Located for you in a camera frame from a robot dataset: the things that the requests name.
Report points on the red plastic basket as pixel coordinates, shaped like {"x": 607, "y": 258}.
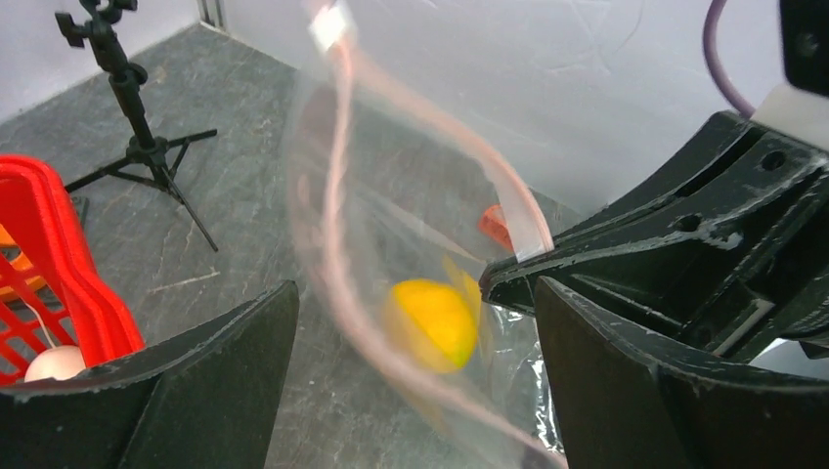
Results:
{"x": 60, "y": 282}

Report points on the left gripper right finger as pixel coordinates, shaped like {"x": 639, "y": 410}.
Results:
{"x": 628, "y": 397}

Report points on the black microphone tripod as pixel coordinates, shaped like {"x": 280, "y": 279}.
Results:
{"x": 148, "y": 160}

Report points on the clear zip top bag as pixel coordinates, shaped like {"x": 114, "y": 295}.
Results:
{"x": 386, "y": 186}

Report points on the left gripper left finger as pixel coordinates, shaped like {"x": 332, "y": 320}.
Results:
{"x": 205, "y": 398}

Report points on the white toy radish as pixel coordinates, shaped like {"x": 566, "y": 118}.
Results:
{"x": 59, "y": 363}

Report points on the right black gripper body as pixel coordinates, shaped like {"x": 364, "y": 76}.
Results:
{"x": 724, "y": 248}

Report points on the yellow toy lemon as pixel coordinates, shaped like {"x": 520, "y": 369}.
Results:
{"x": 434, "y": 323}

